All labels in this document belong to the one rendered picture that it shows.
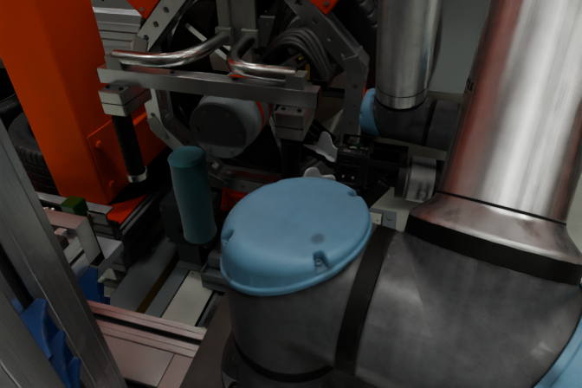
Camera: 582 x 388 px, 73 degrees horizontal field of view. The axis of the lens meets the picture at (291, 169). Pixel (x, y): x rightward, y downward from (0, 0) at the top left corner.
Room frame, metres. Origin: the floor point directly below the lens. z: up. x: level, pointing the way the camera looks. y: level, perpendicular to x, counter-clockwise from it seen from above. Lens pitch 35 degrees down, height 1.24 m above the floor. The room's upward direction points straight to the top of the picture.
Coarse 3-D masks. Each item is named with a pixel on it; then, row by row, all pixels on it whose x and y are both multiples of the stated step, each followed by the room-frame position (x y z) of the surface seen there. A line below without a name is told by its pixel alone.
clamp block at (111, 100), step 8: (104, 88) 0.68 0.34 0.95; (112, 88) 0.68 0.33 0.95; (120, 88) 0.68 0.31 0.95; (128, 88) 0.69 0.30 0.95; (136, 88) 0.71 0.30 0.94; (144, 88) 0.73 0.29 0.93; (104, 96) 0.67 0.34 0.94; (112, 96) 0.67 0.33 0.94; (120, 96) 0.66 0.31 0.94; (128, 96) 0.68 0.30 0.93; (136, 96) 0.70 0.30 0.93; (144, 96) 0.72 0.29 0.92; (104, 104) 0.67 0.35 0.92; (112, 104) 0.67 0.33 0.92; (120, 104) 0.66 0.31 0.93; (128, 104) 0.67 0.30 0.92; (136, 104) 0.70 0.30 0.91; (104, 112) 0.68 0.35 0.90; (112, 112) 0.67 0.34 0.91; (120, 112) 0.66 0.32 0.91; (128, 112) 0.67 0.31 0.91
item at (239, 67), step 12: (252, 0) 0.82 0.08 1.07; (252, 12) 0.82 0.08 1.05; (252, 24) 0.82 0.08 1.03; (252, 36) 0.80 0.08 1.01; (240, 48) 0.73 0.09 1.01; (228, 60) 0.67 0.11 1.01; (240, 60) 0.66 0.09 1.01; (240, 72) 0.64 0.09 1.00; (252, 72) 0.63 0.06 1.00; (264, 72) 0.62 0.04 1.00; (276, 72) 0.62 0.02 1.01; (288, 72) 0.61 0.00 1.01; (300, 72) 0.62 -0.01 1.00; (288, 84) 0.61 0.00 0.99; (300, 84) 0.60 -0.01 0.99
